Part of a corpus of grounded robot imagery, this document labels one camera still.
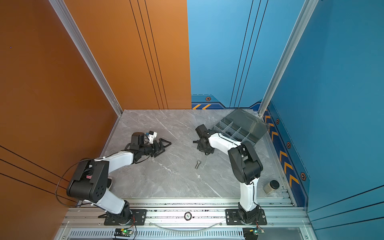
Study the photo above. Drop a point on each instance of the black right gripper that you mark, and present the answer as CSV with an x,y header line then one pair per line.
x,y
199,148

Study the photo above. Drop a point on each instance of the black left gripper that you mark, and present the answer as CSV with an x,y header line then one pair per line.
x,y
156,148

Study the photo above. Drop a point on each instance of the silver hex bolt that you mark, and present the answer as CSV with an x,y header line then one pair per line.
x,y
197,165

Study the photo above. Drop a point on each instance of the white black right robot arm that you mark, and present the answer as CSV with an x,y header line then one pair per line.
x,y
246,167

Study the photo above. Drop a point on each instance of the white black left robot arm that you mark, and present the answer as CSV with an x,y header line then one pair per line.
x,y
90,182

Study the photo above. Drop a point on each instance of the clear grey compartment organizer box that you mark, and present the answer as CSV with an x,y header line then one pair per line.
x,y
242,126

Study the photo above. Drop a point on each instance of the small jar black lid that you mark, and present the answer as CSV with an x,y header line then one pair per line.
x,y
271,187

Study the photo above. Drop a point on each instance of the green circuit board left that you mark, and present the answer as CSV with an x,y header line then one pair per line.
x,y
123,233

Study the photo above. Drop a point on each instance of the green circuit board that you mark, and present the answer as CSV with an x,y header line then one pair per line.
x,y
252,233
123,233

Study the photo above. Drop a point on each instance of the green circuit board right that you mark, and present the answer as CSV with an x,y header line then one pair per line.
x,y
252,233

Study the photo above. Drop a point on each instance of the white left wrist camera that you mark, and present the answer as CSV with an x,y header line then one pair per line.
x,y
151,136

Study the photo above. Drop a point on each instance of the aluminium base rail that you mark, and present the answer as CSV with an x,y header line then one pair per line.
x,y
190,219

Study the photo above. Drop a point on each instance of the aluminium frame post left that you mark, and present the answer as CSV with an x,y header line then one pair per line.
x,y
75,34

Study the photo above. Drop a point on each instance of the aluminium frame post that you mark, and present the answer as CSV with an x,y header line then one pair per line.
x,y
300,25
75,34

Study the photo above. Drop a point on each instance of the aluminium frame post right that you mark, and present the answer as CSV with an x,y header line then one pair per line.
x,y
300,25

